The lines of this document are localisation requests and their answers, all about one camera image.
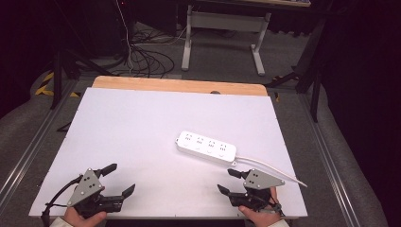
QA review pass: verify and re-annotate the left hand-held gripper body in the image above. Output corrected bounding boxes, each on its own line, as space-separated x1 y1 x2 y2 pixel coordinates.
67 167 126 219

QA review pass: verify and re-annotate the white power strip cord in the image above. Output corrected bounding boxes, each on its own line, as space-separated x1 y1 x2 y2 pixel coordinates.
235 155 308 189

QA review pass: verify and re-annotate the wooden desk top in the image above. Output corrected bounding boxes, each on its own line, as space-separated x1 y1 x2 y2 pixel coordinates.
201 0 312 9

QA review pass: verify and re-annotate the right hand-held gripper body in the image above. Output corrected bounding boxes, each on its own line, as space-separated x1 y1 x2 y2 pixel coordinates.
229 168 286 212

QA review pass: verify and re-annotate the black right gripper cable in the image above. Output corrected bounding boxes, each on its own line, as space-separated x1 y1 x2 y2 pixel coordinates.
268 201 286 218

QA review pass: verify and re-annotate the thin white hanging cable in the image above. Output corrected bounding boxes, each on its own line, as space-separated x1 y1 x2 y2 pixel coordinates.
114 0 134 76

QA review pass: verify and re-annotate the yellow black floor tape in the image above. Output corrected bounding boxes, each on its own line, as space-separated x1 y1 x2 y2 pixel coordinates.
34 71 81 98

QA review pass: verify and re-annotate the black metal stand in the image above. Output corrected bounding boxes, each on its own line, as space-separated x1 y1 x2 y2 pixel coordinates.
50 44 118 111
264 17 327 123

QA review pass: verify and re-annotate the person's left hand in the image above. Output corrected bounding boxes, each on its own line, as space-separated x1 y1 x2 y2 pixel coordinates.
63 206 108 227

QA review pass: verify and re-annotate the white metal desk frame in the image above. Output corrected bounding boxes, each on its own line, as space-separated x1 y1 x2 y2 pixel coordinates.
181 4 272 77

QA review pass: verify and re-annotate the white power strip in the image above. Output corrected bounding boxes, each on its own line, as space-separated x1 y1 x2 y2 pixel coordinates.
175 130 238 167

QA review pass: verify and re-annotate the white board sheet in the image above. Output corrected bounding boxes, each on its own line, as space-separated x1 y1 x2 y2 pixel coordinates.
27 87 309 219

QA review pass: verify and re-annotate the bundle of black floor cables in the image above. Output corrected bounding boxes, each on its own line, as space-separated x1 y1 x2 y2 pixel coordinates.
127 26 176 79

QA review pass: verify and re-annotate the person's right hand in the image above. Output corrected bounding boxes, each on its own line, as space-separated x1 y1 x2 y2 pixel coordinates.
237 186 282 227

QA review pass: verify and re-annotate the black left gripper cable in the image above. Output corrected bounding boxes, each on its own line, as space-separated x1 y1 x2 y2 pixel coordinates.
40 174 84 227

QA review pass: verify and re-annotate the aluminium floor rail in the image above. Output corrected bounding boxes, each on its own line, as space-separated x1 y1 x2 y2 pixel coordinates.
0 80 80 204
296 94 353 227

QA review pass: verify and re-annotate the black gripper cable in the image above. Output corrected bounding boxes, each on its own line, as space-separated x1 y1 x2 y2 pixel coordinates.
268 201 286 218
40 174 84 227

